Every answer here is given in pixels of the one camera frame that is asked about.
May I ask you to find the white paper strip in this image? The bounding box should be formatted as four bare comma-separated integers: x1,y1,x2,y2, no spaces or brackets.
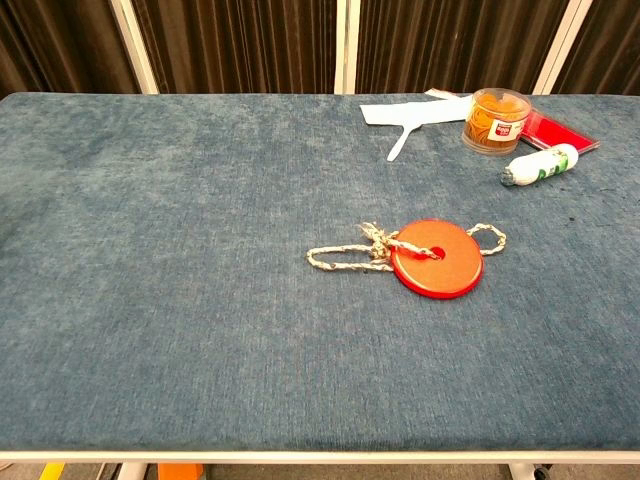
359,94,476,129

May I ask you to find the red round object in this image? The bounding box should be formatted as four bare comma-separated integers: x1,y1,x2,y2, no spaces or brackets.
388,218,485,300

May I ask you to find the white plastic utensil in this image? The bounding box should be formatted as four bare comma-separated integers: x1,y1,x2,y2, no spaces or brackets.
386,124,424,162

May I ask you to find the white partition post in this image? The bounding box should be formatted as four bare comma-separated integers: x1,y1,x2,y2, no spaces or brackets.
109,0,160,95
532,0,596,96
333,0,362,95

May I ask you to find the white bottle with green print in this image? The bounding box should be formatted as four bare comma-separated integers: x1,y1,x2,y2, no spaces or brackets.
500,143,580,188

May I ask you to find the blue fabric table cover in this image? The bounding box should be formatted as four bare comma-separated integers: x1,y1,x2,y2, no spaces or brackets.
0,92,640,454

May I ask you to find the beige braided rope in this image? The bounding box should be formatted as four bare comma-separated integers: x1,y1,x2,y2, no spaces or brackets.
305,221,508,274

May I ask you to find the clear jar of rubber bands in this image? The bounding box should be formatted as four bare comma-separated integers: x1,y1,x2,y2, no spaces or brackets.
460,87,533,157

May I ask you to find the orange plastic block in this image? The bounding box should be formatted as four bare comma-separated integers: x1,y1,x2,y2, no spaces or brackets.
158,463,205,480

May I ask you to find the dark brown pleated curtain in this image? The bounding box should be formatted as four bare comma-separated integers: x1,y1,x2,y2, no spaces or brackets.
357,0,571,95
0,0,141,99
552,0,640,96
130,0,337,95

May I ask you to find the white table frame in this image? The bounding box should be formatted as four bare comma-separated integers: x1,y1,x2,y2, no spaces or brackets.
0,448,640,480

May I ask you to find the red flat plastic case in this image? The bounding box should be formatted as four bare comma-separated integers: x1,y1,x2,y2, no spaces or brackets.
519,108,601,152

